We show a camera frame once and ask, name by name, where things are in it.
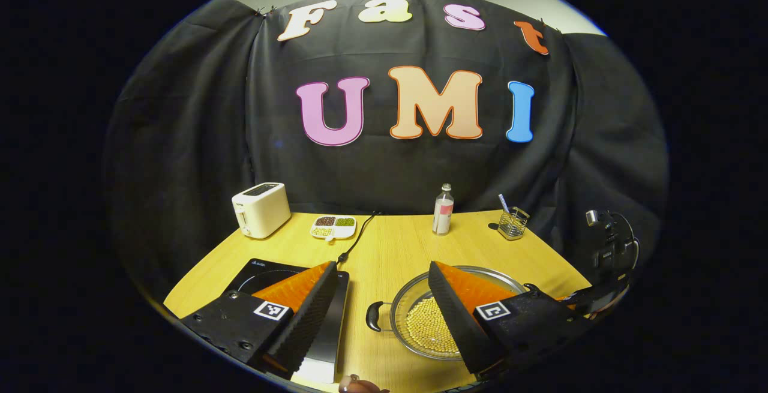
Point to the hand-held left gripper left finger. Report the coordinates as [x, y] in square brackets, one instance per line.
[309, 321]

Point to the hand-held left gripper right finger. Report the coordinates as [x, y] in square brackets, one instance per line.
[456, 321]

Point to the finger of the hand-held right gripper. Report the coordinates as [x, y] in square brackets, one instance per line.
[600, 298]

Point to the black induction cooktop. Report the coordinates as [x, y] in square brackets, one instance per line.
[333, 315]

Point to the heap of yellow beans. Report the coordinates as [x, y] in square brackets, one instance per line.
[426, 327]

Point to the white divided dish of beans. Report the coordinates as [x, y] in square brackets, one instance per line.
[333, 231]

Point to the clear bottle with pink label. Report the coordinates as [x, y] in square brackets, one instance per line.
[443, 216]

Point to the striped straw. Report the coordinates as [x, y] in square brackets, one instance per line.
[504, 203]

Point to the white toaster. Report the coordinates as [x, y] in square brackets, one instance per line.
[261, 210]

